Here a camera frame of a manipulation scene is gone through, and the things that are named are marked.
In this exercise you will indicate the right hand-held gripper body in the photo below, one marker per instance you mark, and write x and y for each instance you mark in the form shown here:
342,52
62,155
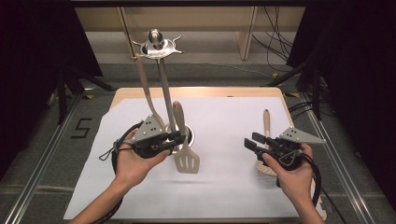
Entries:
289,155

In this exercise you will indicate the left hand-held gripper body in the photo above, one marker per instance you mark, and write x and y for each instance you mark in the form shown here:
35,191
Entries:
149,137

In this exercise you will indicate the beige perforated skimmer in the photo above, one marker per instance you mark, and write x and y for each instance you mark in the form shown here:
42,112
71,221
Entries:
266,119

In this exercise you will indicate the beige slotted spatula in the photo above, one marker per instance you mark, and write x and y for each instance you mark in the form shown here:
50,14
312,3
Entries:
186,161

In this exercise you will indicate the beige kitchen utensil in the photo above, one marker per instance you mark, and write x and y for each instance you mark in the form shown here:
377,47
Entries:
146,90

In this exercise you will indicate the steel utensil rack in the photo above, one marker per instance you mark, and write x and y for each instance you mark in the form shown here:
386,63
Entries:
165,84

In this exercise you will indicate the person's right hand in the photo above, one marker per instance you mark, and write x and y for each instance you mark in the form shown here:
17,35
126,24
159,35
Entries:
297,180

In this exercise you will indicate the person's left hand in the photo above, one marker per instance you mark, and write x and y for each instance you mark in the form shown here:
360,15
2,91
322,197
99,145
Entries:
134,168

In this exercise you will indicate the white table mat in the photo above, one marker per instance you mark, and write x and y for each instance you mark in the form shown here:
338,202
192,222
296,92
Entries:
224,124

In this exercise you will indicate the black tripod stand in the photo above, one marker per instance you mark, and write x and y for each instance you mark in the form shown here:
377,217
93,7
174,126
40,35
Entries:
62,93
316,93

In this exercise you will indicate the black curtain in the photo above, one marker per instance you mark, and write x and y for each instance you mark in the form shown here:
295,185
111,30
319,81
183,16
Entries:
358,62
31,46

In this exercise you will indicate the light wooden furniture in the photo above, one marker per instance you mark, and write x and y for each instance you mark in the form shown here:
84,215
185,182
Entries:
202,18

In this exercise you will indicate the aluminium floor rail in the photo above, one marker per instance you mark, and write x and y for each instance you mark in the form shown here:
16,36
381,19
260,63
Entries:
342,174
40,161

